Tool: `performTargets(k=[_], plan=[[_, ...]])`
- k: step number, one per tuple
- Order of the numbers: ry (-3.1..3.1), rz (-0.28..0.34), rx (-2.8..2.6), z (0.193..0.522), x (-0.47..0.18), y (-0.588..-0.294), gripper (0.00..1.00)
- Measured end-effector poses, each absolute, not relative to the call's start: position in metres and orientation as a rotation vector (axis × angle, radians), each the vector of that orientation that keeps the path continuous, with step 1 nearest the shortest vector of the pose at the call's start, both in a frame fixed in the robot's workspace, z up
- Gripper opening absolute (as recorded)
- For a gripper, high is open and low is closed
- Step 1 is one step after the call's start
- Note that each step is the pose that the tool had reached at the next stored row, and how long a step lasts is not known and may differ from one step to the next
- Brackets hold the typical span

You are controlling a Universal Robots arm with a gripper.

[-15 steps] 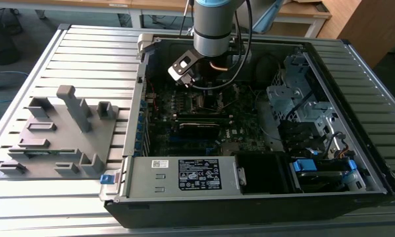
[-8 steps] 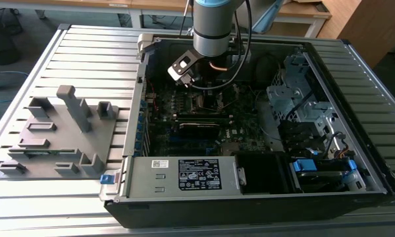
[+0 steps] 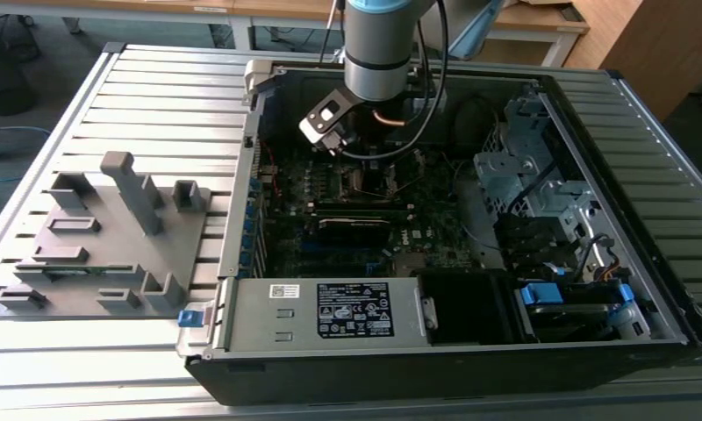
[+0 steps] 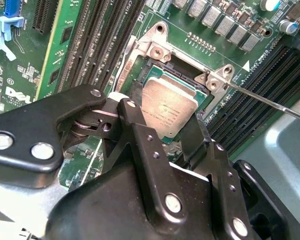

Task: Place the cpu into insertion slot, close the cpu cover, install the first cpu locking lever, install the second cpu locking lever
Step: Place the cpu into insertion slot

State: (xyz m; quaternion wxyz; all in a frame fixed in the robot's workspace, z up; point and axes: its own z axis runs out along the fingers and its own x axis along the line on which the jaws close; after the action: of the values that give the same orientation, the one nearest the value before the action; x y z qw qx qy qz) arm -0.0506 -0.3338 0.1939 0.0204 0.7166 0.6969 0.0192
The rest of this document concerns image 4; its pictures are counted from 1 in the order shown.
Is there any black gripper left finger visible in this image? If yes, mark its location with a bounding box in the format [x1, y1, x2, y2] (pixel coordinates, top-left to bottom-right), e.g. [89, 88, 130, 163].
[0, 81, 190, 236]

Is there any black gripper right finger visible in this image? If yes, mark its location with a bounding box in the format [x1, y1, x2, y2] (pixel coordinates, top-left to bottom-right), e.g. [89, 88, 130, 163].
[179, 112, 300, 240]

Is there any metal socket locking lever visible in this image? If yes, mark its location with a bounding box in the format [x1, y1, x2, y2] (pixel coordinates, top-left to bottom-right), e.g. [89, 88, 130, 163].
[223, 81, 300, 123]

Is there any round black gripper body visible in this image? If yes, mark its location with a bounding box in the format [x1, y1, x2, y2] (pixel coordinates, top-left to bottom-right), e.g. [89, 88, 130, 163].
[46, 161, 232, 240]

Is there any silver CPU green edge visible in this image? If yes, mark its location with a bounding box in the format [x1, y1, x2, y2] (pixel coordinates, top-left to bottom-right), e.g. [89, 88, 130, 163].
[139, 66, 209, 145]

